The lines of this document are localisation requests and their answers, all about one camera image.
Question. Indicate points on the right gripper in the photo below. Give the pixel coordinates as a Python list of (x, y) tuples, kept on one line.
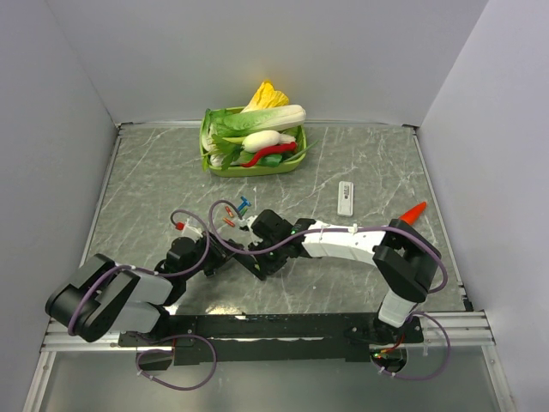
[(267, 265)]

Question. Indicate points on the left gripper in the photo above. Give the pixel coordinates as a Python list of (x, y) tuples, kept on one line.
[(222, 250)]

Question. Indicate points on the black remote control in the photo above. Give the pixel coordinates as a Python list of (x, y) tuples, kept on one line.
[(251, 265)]

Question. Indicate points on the white battery cover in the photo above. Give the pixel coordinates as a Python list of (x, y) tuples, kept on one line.
[(345, 200)]

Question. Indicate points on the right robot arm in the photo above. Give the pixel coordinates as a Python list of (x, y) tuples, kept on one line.
[(406, 260)]

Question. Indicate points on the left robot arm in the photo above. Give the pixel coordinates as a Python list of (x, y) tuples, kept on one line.
[(100, 298)]

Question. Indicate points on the orange red battery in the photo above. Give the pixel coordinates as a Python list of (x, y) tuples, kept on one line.
[(229, 222)]

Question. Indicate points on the blue battery upper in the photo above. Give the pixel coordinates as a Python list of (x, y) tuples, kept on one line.
[(245, 201)]

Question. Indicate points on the green plastic tray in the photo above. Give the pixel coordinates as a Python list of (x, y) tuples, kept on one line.
[(269, 165)]

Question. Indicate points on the green parsley sprig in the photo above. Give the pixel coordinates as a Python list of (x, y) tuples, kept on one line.
[(218, 151)]

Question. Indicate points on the black base bar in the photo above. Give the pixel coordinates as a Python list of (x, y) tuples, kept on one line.
[(274, 337)]

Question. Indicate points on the red chili pepper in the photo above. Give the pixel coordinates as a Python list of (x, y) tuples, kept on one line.
[(272, 150)]

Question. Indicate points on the white toy radish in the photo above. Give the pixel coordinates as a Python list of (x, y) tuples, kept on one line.
[(263, 139)]

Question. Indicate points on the long green napa cabbage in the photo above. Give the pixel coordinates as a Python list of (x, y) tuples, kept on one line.
[(245, 123)]

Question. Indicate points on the small green bok choy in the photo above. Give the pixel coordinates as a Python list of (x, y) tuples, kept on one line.
[(208, 127)]

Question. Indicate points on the orange toy carrot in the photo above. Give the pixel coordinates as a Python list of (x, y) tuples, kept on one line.
[(413, 214)]

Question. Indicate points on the yellow toy cabbage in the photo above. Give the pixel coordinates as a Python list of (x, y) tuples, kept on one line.
[(266, 97)]

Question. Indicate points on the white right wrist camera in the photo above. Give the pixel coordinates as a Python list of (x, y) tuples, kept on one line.
[(245, 223)]

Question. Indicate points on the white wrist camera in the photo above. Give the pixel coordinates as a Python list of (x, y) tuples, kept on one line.
[(245, 223), (191, 230)]

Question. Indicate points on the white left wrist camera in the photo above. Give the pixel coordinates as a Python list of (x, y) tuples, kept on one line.
[(191, 230)]

